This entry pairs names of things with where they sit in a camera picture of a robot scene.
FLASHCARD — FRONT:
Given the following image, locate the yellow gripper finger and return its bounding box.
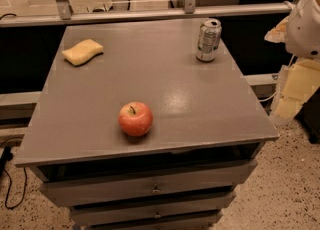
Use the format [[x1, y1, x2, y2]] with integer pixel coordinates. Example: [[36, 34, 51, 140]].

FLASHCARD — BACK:
[[271, 58, 320, 119]]

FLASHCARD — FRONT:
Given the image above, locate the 7up soda can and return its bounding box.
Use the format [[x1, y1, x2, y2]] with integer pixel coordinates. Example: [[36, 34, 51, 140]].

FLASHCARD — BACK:
[[196, 18, 222, 62]]

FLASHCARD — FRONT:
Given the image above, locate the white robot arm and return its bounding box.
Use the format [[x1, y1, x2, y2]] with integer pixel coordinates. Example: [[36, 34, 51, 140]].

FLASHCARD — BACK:
[[264, 0, 320, 119]]

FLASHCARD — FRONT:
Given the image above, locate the yellow sponge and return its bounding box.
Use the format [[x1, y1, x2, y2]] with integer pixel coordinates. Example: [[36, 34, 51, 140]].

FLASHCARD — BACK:
[[62, 39, 103, 66]]

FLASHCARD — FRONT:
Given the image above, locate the grey drawer cabinet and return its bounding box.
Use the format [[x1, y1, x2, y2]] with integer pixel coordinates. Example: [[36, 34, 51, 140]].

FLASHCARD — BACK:
[[15, 20, 278, 230]]

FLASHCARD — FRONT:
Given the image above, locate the red apple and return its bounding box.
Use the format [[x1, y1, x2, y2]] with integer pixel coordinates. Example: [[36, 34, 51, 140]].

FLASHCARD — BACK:
[[118, 102, 153, 137]]

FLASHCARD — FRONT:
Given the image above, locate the white cable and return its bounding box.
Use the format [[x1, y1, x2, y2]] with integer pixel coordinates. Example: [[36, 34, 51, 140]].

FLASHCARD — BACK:
[[259, 53, 296, 103]]

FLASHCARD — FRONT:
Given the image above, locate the metal frame rail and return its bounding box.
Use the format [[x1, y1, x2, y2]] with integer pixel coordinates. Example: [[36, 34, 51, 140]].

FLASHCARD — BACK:
[[0, 0, 293, 28]]

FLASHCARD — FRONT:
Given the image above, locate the black floor cable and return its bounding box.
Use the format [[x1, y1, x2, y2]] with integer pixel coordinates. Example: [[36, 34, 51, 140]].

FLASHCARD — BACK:
[[0, 137, 28, 210]]

